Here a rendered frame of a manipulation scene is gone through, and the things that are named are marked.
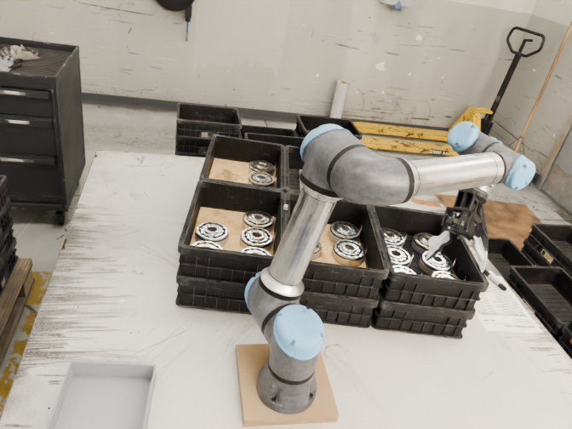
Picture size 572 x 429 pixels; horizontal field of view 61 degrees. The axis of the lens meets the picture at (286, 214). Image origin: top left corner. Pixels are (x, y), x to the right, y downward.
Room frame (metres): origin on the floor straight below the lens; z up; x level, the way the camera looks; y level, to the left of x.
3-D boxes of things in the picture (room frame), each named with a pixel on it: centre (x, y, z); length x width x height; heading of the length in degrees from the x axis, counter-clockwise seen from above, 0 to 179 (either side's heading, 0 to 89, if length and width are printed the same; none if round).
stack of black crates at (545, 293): (1.84, -1.31, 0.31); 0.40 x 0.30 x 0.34; 15
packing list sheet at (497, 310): (1.40, -0.78, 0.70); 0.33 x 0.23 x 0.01; 15
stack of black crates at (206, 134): (2.92, 0.60, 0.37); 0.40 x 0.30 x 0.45; 106
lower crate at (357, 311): (1.30, -0.15, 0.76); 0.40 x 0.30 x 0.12; 6
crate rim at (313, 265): (1.30, -0.15, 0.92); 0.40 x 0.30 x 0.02; 6
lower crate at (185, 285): (1.27, 0.15, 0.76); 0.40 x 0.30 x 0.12; 6
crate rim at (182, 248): (1.27, 0.15, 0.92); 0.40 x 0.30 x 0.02; 6
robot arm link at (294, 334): (0.83, -0.08, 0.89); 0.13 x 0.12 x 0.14; 31
